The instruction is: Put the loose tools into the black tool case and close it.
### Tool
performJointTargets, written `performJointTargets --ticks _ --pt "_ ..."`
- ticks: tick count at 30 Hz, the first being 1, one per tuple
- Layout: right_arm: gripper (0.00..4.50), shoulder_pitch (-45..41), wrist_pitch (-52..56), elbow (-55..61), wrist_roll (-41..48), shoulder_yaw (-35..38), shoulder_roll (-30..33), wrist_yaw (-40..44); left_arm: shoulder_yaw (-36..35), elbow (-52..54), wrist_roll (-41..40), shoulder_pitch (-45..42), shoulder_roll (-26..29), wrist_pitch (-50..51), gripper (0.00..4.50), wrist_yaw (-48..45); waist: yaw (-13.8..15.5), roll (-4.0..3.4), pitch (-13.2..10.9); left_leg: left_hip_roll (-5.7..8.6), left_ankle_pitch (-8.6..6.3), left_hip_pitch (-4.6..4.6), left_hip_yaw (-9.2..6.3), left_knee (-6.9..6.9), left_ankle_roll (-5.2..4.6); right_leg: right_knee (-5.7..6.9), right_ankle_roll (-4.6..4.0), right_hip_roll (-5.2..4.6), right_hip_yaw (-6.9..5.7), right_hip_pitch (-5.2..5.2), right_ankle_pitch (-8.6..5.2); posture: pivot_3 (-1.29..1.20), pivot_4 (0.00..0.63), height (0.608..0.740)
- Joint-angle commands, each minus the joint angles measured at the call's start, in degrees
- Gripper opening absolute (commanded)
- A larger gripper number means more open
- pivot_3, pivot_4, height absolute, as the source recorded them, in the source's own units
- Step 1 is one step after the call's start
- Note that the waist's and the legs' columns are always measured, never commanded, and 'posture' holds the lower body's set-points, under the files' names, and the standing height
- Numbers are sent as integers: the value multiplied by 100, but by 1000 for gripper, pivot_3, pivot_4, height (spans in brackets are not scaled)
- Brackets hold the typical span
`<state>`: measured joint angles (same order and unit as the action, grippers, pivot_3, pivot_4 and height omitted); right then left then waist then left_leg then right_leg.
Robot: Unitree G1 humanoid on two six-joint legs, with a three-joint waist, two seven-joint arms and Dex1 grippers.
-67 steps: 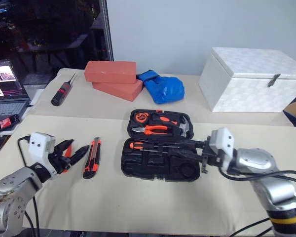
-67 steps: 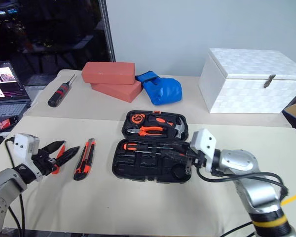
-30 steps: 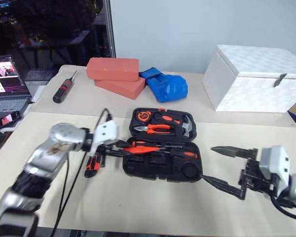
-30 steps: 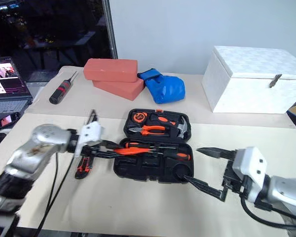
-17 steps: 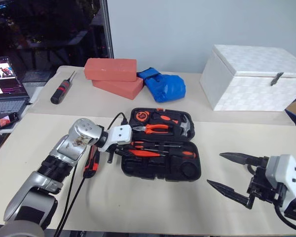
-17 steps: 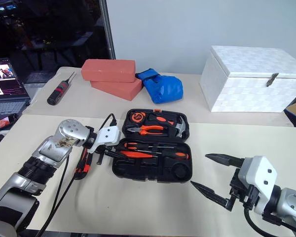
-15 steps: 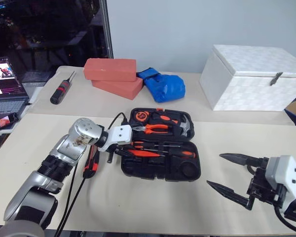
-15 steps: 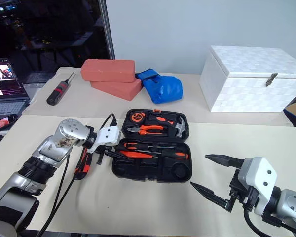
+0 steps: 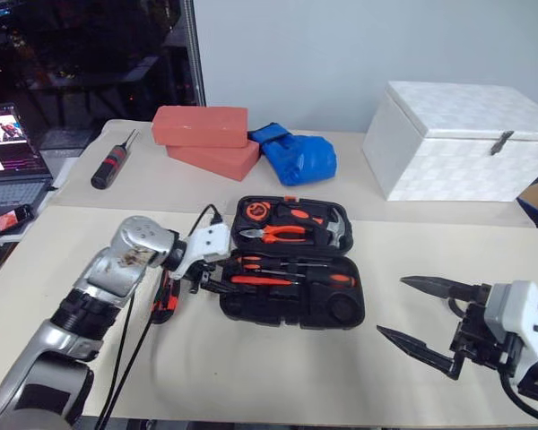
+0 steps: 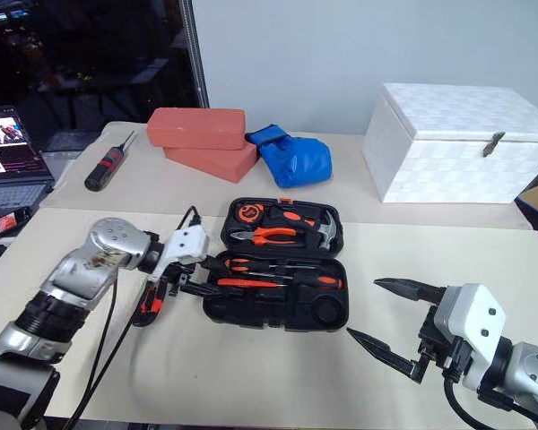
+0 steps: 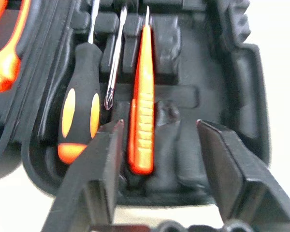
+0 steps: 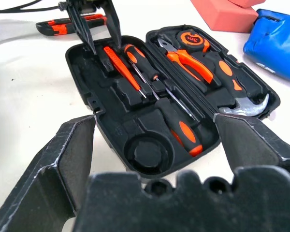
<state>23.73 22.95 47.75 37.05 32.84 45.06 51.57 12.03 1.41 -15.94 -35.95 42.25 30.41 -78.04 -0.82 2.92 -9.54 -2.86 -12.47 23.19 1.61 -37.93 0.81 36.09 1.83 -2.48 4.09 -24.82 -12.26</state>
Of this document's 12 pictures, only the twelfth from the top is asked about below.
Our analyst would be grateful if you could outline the red foam brick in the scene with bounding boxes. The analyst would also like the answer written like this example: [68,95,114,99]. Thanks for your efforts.
[228,0,265,8]
[190,0,259,32]

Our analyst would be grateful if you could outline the large black orange screwdriver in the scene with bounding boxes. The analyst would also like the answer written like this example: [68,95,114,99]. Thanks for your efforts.
[128,60,203,157]

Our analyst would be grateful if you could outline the orange handled pliers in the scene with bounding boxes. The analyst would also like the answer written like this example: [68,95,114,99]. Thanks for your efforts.
[157,38,213,84]

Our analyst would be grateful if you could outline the black orange utility knife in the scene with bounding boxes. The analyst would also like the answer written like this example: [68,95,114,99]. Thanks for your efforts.
[35,14,106,36]

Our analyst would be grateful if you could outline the black orange claw hammer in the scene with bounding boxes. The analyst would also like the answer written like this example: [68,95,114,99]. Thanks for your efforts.
[204,52,270,119]

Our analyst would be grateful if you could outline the black plastic tool case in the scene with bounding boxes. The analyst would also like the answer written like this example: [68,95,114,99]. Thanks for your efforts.
[65,24,281,179]

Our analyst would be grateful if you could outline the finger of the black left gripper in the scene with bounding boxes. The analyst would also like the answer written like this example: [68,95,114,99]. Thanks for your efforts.
[66,1,98,55]
[103,0,123,50]

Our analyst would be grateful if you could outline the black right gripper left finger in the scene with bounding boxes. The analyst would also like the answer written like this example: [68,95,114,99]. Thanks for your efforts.
[0,115,97,232]

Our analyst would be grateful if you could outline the small black orange screwdriver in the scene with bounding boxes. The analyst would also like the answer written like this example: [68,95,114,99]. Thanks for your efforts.
[124,44,200,123]

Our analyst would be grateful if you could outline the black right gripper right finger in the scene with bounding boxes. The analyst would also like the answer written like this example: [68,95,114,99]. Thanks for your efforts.
[212,113,290,181]

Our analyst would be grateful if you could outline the blue boxing glove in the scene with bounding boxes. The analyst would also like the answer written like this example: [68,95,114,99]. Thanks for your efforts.
[243,8,290,83]

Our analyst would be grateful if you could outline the black orange tape measure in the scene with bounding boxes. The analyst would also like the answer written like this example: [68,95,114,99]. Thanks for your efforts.
[176,30,211,53]

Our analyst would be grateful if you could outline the orange tester screwdriver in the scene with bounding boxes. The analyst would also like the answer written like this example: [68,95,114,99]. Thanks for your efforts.
[103,46,147,99]

